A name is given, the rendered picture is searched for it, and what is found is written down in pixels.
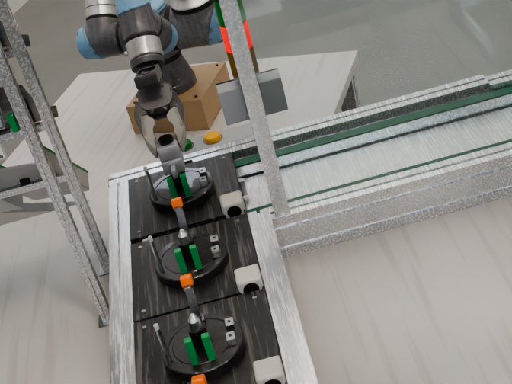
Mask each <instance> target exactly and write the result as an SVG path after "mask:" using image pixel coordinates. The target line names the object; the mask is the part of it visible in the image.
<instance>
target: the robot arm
mask: <svg viewBox="0 0 512 384"><path fill-rule="evenodd" d="M85 15H86V27H83V28H80V29H79V30H78V32H77V37H76V44H77V47H78V51H79V52H80V54H81V55H82V56H83V57H84V58H85V59H105V58H107V57H112V56H121V55H124V56H128V60H129V63H130V65H131V69H132V72H133V73H136V76H135V78H134V82H135V85H136V88H137V89H138V90H139V91H138V92H137V94H136V97H137V98H138V101H136V102H134V104H135V110H134V117H135V121H136V124H137V126H138V127H139V130H140V132H141V134H142V137H143V139H144V140H145V142H146V145H147V146H148V148H149V150H150V152H151V153H152V154H153V155H154V156H155V157H156V158H158V153H157V147H156V144H155V141H156V138H155V135H154V129H155V120H160V119H163V118H166V117H167V118H168V121H169V123H171V124H172V125H173V126H174V133H175V134H176V135H177V137H178V144H179V146H180V148H181V151H182V152H183V151H184V150H185V146H186V141H187V138H186V126H185V122H184V106H183V104H182V102H181V100H180V98H179V97H178V95H180V94H183V93H184V92H186V91H188V90H189V89H191V88H192V87H193V86H194V85H195V83H196V81H197V78H196V76H195V73H194V70H193V69H192V68H191V67H190V65H189V64H188V62H187V60H186V59H185V58H184V57H183V55H182V53H181V50H184V49H189V48H194V47H199V46H212V45H213V44H217V43H222V42H223V38H222V34H221V30H220V27H219V22H218V19H217V16H216V11H215V8H214V4H213V0H171V1H170V5H167V2H166V1H165V0H151V1H149V0H85Z"/></svg>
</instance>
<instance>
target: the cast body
mask: <svg viewBox="0 0 512 384"><path fill-rule="evenodd" d="M156 147H157V153H158V156H159V159H160V161H161V165H162V169H163V172H164V174H165V176H167V175H170V174H172V176H173V178H174V179H175V178H178V172H181V171H185V165H184V156H183V152H182V151H181V148H180V146H179V144H178V138H177V136H176V135H174V136H172V135H171V134H165V135H162V136H160V137H159V138H158V140H156Z"/></svg>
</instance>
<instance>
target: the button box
mask: <svg viewBox="0 0 512 384"><path fill-rule="evenodd" d="M218 132H220V134H221V139H220V140H219V141H217V142H213V143H207V142H205V141H204V136H205V135H203V136H198V137H194V138H192V139H190V140H191V142H192V146H191V147H190V148H189V149H187V150H184V151H183V155H186V154H188V153H192V152H196V151H200V150H203V149H208V148H211V147H214V146H219V145H222V144H225V143H228V142H233V141H236V140H240V139H244V138H248V137H251V136H253V135H254V133H253V129H252V126H251V123H246V124H242V125H239V126H234V127H231V128H228V129H225V130H220V131H218Z"/></svg>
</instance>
